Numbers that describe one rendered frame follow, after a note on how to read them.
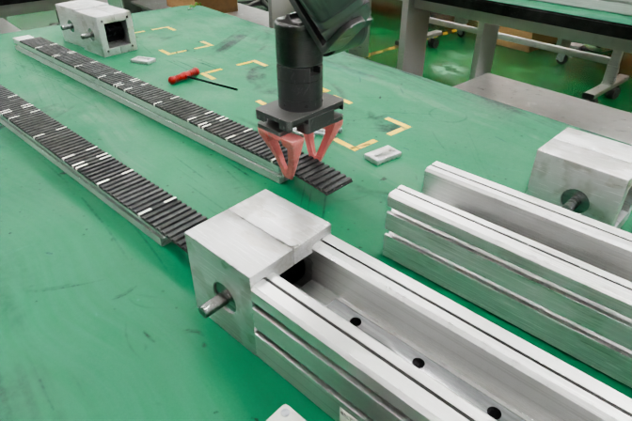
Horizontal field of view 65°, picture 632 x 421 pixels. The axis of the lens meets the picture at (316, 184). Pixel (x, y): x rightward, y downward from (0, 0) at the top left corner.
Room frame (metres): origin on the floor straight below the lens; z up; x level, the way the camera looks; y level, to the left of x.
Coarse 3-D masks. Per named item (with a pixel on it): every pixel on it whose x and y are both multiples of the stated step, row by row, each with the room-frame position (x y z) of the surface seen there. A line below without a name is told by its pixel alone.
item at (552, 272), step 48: (432, 192) 0.48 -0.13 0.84; (480, 192) 0.44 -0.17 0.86; (384, 240) 0.44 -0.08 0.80; (432, 240) 0.40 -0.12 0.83; (480, 240) 0.36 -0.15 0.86; (528, 240) 0.36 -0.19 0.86; (576, 240) 0.37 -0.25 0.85; (624, 240) 0.36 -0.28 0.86; (480, 288) 0.36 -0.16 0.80; (528, 288) 0.33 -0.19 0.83; (576, 288) 0.31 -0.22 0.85; (624, 288) 0.29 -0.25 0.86; (576, 336) 0.30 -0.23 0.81; (624, 336) 0.28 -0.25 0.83
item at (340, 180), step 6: (342, 174) 0.57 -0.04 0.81; (330, 180) 0.55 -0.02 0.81; (336, 180) 0.56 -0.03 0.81; (342, 180) 0.56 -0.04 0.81; (348, 180) 0.56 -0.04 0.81; (318, 186) 0.54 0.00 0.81; (324, 186) 0.54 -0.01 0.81; (330, 186) 0.54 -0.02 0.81; (336, 186) 0.54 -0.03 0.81; (342, 186) 0.55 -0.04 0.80; (324, 192) 0.53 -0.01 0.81; (330, 192) 0.53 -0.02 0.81
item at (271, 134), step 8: (272, 120) 0.59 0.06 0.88; (264, 128) 0.57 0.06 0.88; (272, 128) 0.56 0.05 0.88; (264, 136) 0.57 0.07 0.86; (272, 136) 0.57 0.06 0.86; (280, 136) 0.55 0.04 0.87; (288, 136) 0.55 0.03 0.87; (296, 136) 0.55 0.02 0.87; (272, 144) 0.58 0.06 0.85; (288, 144) 0.54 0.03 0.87; (296, 144) 0.54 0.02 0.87; (280, 152) 0.58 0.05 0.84; (288, 152) 0.55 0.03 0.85; (296, 152) 0.55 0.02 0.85; (280, 160) 0.57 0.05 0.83; (288, 160) 0.56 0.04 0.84; (296, 160) 0.56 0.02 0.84; (280, 168) 0.58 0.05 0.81; (288, 168) 0.57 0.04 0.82; (288, 176) 0.57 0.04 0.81
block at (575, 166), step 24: (552, 144) 0.53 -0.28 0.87; (576, 144) 0.53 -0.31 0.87; (600, 144) 0.53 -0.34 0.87; (624, 144) 0.53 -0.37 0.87; (552, 168) 0.50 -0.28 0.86; (576, 168) 0.48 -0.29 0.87; (600, 168) 0.47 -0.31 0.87; (624, 168) 0.47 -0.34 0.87; (528, 192) 0.51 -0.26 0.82; (552, 192) 0.50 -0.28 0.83; (576, 192) 0.48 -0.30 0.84; (600, 192) 0.46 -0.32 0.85; (624, 192) 0.45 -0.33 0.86; (600, 216) 0.46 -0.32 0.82; (624, 216) 0.49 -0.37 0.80
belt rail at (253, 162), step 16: (16, 48) 1.24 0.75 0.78; (32, 48) 1.16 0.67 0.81; (48, 64) 1.11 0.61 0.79; (64, 64) 1.04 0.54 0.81; (80, 80) 1.00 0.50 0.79; (96, 80) 0.95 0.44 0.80; (112, 96) 0.91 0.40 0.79; (128, 96) 0.86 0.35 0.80; (144, 112) 0.83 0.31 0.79; (160, 112) 0.79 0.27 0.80; (176, 128) 0.76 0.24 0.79; (192, 128) 0.73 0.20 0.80; (208, 144) 0.70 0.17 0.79; (224, 144) 0.67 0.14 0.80; (240, 160) 0.65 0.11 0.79; (256, 160) 0.62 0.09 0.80; (272, 176) 0.60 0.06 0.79
